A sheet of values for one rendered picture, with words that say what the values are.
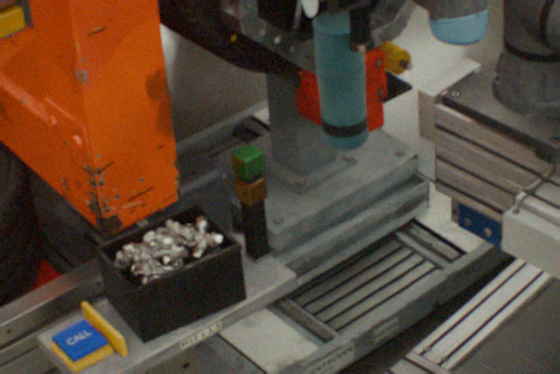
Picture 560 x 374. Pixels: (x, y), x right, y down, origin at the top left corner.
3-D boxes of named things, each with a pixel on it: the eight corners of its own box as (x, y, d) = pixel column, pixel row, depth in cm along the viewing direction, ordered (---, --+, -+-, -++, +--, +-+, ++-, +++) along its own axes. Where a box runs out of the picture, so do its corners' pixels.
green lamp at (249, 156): (251, 162, 209) (249, 141, 207) (266, 172, 206) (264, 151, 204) (231, 172, 207) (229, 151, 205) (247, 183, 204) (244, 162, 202)
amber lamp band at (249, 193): (254, 187, 212) (252, 167, 209) (269, 197, 209) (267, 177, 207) (234, 197, 210) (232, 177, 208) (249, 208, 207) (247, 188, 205)
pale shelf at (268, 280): (236, 242, 225) (235, 228, 223) (299, 287, 214) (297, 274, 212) (38, 348, 204) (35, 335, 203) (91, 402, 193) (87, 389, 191)
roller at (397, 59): (326, 25, 274) (324, 2, 271) (420, 74, 255) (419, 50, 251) (306, 33, 271) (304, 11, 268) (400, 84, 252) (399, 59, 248)
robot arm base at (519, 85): (603, 88, 184) (607, 32, 178) (552, 129, 175) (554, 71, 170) (526, 56, 193) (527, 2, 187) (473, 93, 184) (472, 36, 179)
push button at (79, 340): (87, 327, 203) (84, 317, 201) (109, 349, 198) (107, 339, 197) (53, 345, 199) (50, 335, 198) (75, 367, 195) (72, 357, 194)
